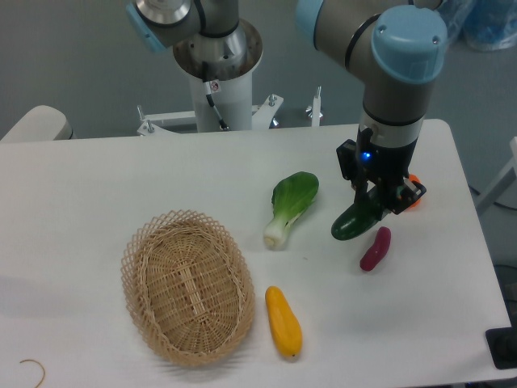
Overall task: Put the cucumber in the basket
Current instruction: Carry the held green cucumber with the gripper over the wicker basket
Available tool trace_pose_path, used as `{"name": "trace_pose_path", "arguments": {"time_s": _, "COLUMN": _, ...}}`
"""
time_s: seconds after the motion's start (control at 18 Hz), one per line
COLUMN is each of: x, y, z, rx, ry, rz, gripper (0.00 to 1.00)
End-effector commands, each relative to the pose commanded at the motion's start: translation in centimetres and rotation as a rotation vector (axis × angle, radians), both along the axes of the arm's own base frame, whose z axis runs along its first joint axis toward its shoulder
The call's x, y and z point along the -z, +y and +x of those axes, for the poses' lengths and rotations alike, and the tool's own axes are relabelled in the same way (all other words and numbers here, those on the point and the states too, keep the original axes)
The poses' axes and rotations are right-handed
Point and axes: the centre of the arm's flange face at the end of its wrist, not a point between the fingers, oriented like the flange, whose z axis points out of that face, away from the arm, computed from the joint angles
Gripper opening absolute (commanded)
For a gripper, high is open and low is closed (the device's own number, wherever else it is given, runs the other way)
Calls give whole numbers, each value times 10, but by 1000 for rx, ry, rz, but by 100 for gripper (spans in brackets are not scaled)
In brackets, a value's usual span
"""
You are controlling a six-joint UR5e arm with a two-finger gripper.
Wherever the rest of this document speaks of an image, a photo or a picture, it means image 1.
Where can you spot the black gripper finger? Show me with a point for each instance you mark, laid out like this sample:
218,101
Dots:
387,194
360,186

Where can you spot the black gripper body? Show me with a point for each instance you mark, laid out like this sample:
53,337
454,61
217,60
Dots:
377,164

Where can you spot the dark green cucumber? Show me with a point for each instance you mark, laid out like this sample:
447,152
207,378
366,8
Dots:
360,217

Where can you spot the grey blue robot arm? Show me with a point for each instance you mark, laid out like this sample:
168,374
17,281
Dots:
395,48

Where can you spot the woven wicker basket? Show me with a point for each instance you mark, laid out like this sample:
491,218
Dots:
187,288

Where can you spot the orange mandarin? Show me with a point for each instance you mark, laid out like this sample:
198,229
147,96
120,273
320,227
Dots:
414,179

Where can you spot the purple sweet potato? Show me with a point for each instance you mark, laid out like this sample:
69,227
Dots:
377,251

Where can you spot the green bok choy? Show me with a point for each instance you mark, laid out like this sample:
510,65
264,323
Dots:
291,197

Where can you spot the yellow squash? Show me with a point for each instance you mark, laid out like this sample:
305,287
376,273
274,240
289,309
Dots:
284,326

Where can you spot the black device at table edge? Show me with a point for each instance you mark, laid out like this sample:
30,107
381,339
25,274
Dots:
502,346

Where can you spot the blue plastic bag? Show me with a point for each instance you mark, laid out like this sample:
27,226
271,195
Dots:
486,26

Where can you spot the white chair armrest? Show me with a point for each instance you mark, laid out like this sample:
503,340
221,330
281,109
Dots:
42,123

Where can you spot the white levelling foot bracket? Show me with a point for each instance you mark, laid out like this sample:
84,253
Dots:
314,112

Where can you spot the white frame leg right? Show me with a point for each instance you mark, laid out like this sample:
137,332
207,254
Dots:
501,182

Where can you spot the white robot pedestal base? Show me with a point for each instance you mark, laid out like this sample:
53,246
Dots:
219,72

